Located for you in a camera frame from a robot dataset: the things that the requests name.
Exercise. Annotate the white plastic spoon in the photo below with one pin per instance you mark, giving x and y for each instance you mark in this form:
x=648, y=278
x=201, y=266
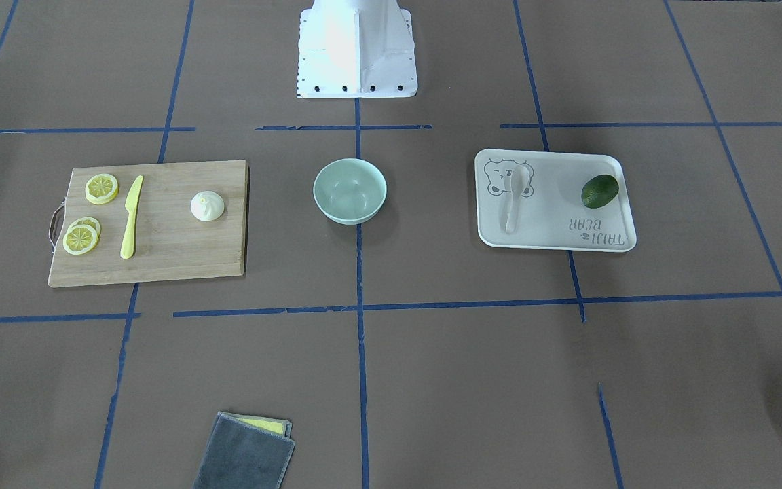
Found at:
x=518, y=185

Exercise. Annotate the light green bowl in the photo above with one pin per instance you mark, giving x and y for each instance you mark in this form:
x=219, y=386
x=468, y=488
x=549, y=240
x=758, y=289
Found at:
x=350, y=191

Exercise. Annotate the white steamed bun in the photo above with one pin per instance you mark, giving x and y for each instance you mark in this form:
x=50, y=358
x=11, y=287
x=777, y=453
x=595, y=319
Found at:
x=207, y=206

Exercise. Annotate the white bear tray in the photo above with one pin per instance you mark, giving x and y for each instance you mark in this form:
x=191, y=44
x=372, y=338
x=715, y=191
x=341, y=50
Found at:
x=551, y=215

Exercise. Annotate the yellow sponge cloth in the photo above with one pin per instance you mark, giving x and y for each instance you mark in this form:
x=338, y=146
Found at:
x=280, y=427

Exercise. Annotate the green avocado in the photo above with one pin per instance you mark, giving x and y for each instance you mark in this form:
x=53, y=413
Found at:
x=599, y=191

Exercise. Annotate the bamboo cutting board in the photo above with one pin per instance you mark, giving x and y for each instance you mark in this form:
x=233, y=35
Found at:
x=170, y=243

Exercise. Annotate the grey folded cloth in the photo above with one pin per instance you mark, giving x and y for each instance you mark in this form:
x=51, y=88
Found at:
x=239, y=455

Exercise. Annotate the yellow plastic knife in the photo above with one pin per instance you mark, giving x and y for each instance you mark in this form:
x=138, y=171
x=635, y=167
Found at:
x=131, y=205

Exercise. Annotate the lemon slice upper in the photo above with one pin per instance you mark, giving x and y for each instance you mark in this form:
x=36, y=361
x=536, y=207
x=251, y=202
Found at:
x=101, y=188

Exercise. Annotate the lemon slice lower back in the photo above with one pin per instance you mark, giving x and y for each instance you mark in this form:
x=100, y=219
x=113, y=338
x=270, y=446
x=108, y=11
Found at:
x=89, y=221

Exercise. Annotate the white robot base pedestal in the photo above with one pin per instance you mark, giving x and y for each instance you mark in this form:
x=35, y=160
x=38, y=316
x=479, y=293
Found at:
x=356, y=49

